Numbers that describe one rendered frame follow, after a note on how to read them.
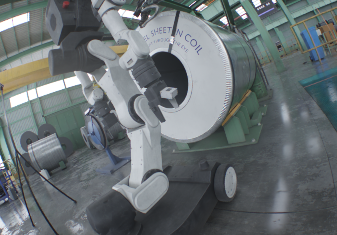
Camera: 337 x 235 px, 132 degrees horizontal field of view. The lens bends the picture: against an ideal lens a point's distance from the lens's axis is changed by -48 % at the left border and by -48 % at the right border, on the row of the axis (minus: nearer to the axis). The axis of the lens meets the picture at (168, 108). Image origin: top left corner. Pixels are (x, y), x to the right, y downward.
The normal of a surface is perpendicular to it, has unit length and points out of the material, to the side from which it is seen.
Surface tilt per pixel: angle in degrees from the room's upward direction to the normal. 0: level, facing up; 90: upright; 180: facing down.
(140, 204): 90
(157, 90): 90
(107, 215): 62
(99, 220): 67
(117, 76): 115
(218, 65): 90
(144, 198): 90
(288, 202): 0
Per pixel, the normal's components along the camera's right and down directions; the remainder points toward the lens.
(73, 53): 0.81, 0.09
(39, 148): 0.40, -0.64
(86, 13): 0.77, -0.11
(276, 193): -0.41, -0.91
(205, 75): -0.65, 0.32
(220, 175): -0.62, -0.65
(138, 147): -0.71, -0.21
